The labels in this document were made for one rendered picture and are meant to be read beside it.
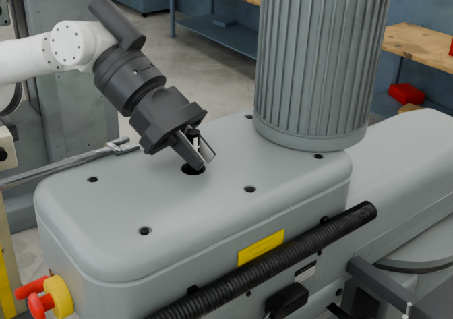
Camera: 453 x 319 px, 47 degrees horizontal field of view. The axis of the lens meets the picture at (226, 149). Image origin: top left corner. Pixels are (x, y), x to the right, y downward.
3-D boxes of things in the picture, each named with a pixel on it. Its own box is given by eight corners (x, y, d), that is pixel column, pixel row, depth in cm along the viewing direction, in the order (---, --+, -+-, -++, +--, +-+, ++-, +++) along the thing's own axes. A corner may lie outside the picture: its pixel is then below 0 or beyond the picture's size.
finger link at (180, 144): (198, 171, 78) (170, 141, 79) (207, 158, 76) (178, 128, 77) (191, 175, 77) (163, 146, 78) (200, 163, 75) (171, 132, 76)
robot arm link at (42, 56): (100, 61, 78) (35, 75, 84) (135, 58, 86) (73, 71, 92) (92, 17, 77) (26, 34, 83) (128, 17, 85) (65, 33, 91)
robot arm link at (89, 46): (87, 104, 77) (38, 51, 79) (130, 96, 87) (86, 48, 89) (126, 45, 72) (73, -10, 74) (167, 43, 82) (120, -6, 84)
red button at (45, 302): (38, 329, 71) (33, 308, 69) (27, 311, 74) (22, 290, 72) (61, 318, 73) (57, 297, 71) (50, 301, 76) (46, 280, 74)
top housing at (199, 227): (110, 371, 67) (100, 279, 59) (34, 258, 85) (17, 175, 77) (351, 233, 93) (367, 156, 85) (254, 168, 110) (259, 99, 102)
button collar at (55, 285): (63, 328, 73) (57, 297, 70) (46, 302, 77) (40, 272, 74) (76, 322, 74) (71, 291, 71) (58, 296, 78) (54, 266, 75)
